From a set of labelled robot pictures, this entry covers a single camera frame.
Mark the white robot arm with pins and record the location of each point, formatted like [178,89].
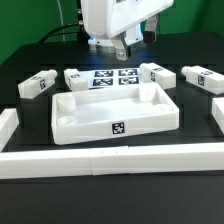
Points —
[110,19]

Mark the white obstacle fence frame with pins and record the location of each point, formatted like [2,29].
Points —
[104,161]

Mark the fiducial marker sheet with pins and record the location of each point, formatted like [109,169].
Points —
[111,77]

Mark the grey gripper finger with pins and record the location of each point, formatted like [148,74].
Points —
[122,50]
[149,34]

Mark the white desk top tray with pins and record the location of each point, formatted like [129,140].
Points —
[112,112]

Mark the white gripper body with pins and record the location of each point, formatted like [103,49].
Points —
[104,19]

